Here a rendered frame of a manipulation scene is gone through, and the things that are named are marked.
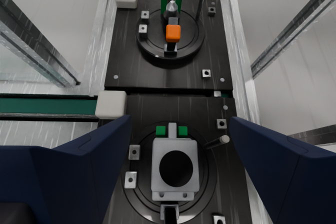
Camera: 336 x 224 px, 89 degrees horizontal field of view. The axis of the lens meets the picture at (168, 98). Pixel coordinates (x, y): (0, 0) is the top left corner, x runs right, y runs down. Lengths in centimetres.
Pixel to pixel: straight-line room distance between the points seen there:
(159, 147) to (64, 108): 24
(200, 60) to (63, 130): 30
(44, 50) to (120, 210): 25
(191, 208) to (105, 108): 19
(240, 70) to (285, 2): 41
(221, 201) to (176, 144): 15
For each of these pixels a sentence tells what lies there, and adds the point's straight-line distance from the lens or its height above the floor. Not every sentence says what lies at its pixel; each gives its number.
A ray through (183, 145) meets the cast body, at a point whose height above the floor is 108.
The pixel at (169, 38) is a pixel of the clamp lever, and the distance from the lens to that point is 25.
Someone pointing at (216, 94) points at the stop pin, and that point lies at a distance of 33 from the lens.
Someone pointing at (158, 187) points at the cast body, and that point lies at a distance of 17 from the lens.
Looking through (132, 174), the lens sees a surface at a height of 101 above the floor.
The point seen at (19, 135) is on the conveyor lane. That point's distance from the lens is 44.
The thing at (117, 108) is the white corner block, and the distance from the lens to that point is 29.
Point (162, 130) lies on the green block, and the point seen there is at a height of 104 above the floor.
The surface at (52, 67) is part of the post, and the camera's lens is 31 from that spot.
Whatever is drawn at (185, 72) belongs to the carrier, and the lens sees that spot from 33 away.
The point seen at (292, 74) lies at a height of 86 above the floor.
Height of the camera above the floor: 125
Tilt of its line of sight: 68 degrees down
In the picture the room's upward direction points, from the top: 6 degrees clockwise
